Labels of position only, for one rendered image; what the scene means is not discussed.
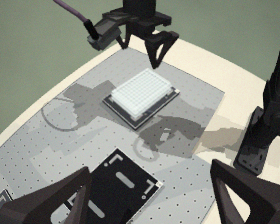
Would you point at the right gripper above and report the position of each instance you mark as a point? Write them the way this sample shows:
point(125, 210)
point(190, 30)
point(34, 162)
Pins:
point(140, 18)

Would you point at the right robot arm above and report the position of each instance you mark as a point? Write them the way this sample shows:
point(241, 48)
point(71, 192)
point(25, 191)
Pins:
point(254, 150)

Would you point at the grey perforated breadboard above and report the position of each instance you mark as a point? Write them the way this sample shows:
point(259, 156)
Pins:
point(76, 129)

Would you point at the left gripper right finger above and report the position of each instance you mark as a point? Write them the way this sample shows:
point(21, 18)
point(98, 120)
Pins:
point(262, 196)

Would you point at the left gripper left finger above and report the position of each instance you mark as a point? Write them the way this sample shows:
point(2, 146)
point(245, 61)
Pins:
point(37, 207)

